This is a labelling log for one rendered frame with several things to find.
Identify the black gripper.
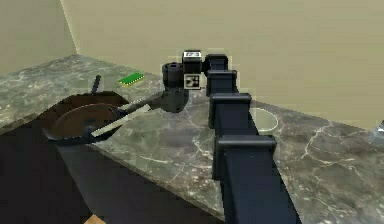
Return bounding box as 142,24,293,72
41,61,190,146

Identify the brown frying pan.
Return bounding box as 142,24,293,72
42,74,132,146

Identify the marble top kitchen counter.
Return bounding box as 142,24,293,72
0,54,384,224

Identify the green sponge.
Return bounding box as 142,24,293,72
118,72,146,88

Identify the clear glass bowl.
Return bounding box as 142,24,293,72
249,107,280,135

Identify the pale grey glass object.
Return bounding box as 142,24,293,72
369,119,384,148

